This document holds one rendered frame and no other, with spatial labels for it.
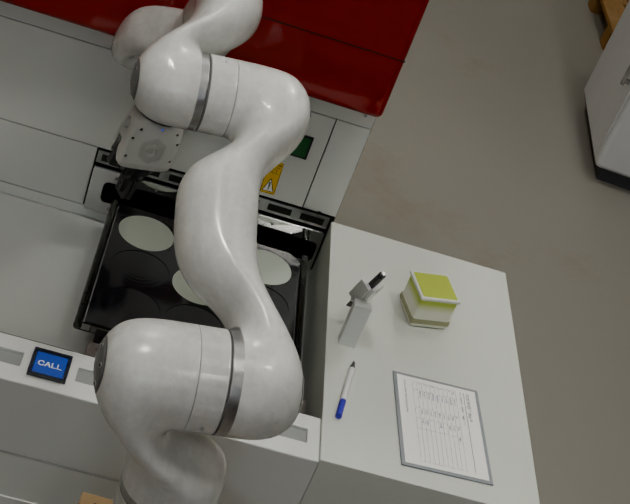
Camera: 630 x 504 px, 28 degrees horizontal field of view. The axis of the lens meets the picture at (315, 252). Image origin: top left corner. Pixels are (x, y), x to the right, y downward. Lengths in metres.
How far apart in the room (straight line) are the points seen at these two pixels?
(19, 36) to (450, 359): 0.92
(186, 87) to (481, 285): 0.95
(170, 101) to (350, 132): 0.73
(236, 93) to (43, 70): 0.74
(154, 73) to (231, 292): 0.30
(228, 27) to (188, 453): 0.54
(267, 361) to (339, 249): 0.91
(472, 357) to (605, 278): 2.41
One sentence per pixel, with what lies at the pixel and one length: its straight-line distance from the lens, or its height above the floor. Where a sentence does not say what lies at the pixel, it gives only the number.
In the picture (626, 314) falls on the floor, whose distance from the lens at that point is 4.41.
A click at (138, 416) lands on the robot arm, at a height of 1.26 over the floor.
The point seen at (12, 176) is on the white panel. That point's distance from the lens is 2.37.
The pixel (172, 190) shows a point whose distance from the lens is 2.31.
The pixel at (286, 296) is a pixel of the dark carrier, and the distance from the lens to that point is 2.22.
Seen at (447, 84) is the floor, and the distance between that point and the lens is 5.34.
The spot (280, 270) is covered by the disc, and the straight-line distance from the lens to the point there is 2.27.
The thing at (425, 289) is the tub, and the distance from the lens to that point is 2.14.
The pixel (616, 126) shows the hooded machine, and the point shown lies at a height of 0.26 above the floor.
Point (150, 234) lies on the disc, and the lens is 2.25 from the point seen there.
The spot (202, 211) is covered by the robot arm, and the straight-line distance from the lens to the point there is 1.46.
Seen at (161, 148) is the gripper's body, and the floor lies 1.10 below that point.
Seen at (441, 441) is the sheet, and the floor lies 0.97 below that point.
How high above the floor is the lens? 2.21
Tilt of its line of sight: 34 degrees down
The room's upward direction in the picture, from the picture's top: 22 degrees clockwise
